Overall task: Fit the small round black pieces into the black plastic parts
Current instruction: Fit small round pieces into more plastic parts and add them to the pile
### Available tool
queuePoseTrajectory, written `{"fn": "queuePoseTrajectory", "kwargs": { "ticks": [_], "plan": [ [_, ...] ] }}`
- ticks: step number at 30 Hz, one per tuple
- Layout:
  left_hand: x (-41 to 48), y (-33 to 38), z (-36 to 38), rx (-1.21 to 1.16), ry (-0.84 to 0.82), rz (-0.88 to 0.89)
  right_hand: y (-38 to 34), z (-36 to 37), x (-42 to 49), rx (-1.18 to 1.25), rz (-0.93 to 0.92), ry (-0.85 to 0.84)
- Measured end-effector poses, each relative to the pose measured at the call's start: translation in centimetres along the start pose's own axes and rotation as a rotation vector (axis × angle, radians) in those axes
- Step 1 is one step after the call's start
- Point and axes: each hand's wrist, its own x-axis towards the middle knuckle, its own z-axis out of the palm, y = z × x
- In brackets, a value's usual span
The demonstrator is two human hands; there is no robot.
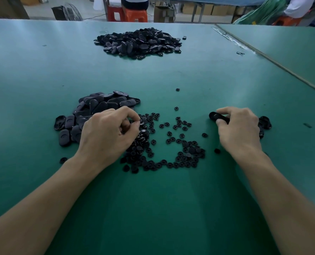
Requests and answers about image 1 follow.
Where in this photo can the person's right hand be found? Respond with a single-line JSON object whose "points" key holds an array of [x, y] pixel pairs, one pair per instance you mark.
{"points": [[241, 132]]}

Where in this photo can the small black plastic scrap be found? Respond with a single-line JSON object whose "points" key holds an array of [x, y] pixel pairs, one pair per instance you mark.
{"points": [[240, 53]]}

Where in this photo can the person's left hand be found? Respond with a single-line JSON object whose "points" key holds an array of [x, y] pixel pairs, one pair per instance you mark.
{"points": [[102, 138]]}

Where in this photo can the pile of small black buttons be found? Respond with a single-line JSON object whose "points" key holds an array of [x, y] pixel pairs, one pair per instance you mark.
{"points": [[147, 151]]}

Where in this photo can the person's right forearm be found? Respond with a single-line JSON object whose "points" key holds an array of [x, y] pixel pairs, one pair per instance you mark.
{"points": [[290, 207]]}

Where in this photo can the green striped bag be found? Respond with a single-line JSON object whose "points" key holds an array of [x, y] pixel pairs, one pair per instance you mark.
{"points": [[261, 12]]}

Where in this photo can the small open cardboard box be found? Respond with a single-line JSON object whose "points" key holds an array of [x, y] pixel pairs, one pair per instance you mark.
{"points": [[164, 13]]}

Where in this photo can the person's left forearm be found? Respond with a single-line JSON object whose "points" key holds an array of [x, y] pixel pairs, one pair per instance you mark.
{"points": [[35, 215]]}

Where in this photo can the large brown cardboard box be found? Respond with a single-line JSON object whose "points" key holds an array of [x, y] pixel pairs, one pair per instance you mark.
{"points": [[6, 6]]}

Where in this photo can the grey floor fan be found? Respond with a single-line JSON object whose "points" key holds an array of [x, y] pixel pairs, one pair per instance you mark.
{"points": [[67, 12]]}

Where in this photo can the long blue work table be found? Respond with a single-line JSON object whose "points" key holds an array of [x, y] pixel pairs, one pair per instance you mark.
{"points": [[216, 0]]}

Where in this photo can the pile of black oval shells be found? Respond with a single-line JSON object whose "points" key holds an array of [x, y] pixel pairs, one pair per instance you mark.
{"points": [[264, 123]]}

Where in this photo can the red plastic stool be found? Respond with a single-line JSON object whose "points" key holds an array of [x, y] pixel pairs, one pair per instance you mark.
{"points": [[115, 13], [286, 20], [134, 15]]}

